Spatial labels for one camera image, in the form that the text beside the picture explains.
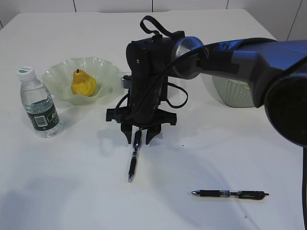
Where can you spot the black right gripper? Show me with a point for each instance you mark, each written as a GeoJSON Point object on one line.
{"type": "Point", "coordinates": [147, 117]}

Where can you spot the black gel pen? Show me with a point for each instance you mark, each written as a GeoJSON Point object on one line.
{"type": "Point", "coordinates": [133, 162]}
{"type": "Point", "coordinates": [251, 195]}

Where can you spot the yellow pear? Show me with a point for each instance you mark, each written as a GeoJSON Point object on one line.
{"type": "Point", "coordinates": [83, 83]}

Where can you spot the clear plastic water bottle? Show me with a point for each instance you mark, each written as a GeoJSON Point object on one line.
{"type": "Point", "coordinates": [38, 103]}

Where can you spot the black gel pen bottom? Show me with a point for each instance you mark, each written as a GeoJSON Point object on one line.
{"type": "Point", "coordinates": [251, 195]}

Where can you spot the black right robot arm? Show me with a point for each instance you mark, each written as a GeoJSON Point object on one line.
{"type": "Point", "coordinates": [276, 73]}

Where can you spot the black square pen holder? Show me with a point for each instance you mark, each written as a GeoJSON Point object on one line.
{"type": "Point", "coordinates": [163, 92]}

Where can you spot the green wavy glass plate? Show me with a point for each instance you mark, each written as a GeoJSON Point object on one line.
{"type": "Point", "coordinates": [58, 79]}

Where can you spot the green woven plastic basket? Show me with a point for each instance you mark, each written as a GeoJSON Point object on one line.
{"type": "Point", "coordinates": [233, 93]}

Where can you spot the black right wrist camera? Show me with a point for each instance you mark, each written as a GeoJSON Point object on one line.
{"type": "Point", "coordinates": [126, 81]}

